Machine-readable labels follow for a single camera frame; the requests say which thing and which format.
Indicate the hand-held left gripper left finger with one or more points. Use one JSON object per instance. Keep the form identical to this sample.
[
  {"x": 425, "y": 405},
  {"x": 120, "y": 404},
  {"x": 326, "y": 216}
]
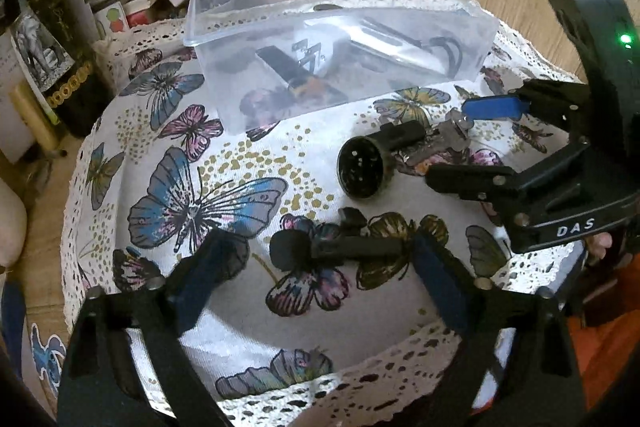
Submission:
[{"x": 212, "y": 269}]

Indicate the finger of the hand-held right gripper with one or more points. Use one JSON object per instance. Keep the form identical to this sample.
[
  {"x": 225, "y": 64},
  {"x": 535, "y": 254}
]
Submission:
[
  {"x": 495, "y": 107},
  {"x": 467, "y": 182}
]

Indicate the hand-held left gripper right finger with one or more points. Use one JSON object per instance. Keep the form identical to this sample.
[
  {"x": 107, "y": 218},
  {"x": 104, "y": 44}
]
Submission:
[{"x": 440, "y": 274}]

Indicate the metal key bunch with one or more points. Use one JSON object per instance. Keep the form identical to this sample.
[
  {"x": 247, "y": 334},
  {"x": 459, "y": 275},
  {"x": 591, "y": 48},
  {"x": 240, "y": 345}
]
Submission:
[{"x": 450, "y": 129}]

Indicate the black round flashlight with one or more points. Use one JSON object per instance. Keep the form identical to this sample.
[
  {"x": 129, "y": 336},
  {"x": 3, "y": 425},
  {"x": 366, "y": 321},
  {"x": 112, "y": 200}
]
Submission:
[{"x": 362, "y": 164}]

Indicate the black clip-on microphone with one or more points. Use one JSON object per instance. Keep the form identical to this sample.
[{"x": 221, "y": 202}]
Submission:
[{"x": 325, "y": 249}]

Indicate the clear plastic container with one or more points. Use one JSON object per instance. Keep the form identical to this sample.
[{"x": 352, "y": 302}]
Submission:
[{"x": 345, "y": 57}]

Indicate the person's right hand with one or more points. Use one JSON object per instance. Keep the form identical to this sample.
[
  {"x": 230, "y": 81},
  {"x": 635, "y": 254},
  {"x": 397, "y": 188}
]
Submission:
[{"x": 599, "y": 247}]

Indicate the butterfly print tablecloth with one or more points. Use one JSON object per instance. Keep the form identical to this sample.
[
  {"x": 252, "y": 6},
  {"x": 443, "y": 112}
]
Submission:
[{"x": 200, "y": 207}]

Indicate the orange cloth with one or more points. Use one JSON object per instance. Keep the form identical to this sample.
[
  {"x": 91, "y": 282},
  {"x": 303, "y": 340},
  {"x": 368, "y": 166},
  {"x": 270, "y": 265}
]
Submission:
[{"x": 610, "y": 347}]

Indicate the white plug adapter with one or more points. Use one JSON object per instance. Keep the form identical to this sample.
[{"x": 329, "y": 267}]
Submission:
[{"x": 317, "y": 49}]

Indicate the blue cartoon sticker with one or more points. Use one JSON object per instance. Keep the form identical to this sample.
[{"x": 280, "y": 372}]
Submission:
[{"x": 47, "y": 359}]

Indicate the black flat stick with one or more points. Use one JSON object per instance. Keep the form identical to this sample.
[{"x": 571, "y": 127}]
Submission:
[{"x": 295, "y": 74}]

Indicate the beige cushion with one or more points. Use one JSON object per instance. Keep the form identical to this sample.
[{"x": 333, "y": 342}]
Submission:
[{"x": 11, "y": 229}]

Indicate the beige candle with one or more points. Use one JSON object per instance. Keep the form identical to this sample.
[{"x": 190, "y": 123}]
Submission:
[{"x": 32, "y": 117}]

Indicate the dark bottle with elephant label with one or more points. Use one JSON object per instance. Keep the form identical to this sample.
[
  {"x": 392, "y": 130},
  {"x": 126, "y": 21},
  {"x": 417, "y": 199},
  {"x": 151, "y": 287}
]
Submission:
[{"x": 60, "y": 57}]

